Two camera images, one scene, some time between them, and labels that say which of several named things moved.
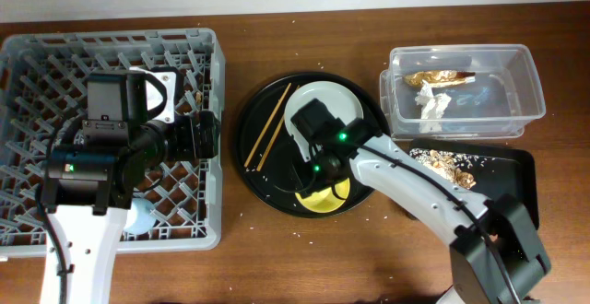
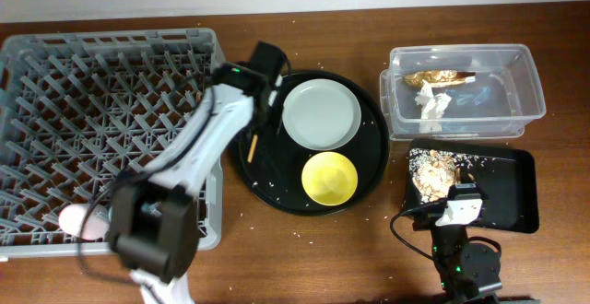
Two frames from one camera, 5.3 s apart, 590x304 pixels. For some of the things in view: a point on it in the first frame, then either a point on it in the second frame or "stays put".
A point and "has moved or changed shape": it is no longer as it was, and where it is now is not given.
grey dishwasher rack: [43, 80] stays put
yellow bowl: [325, 201] has moved or changed shape
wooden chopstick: [268, 122] has moved or changed shape
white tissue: [433, 107] stays put
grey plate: [339, 99] stays put
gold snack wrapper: [441, 77] stays put
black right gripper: [336, 180] -> [428, 216]
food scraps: [451, 166] stays put
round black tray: [270, 162] stays put
